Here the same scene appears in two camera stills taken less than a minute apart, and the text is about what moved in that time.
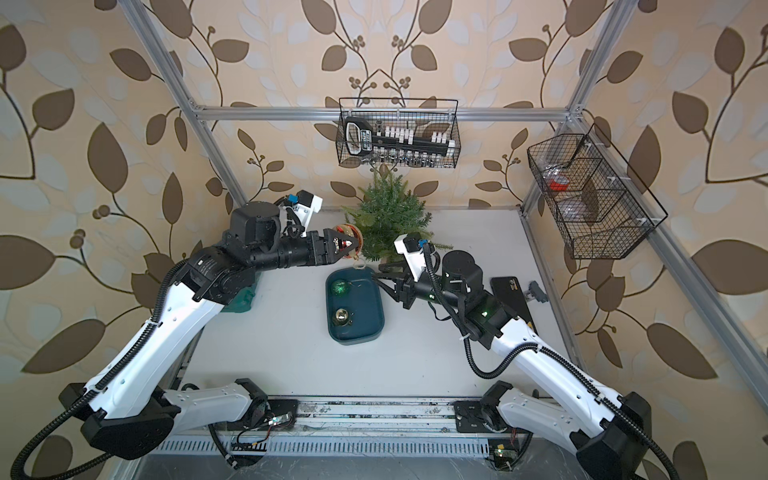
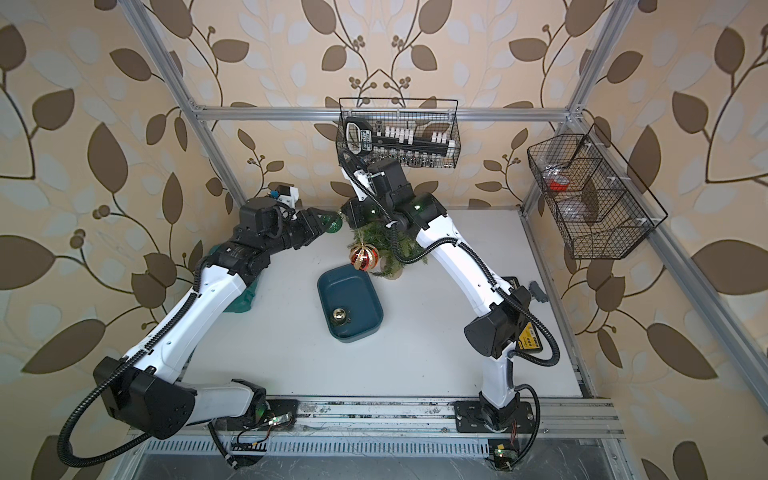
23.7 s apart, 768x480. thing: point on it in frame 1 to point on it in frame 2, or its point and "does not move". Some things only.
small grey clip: [536, 292] does not move
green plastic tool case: [242, 300] does not move
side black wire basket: [601, 208] does not move
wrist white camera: [415, 258] to [365, 178]
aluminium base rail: [362, 424] does not move
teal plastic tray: [363, 301] does not move
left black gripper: [323, 255] to [315, 227]
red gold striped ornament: [355, 232] to [364, 256]
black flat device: [508, 291] does not move
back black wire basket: [397, 133] does not move
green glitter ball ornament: [340, 287] to [332, 225]
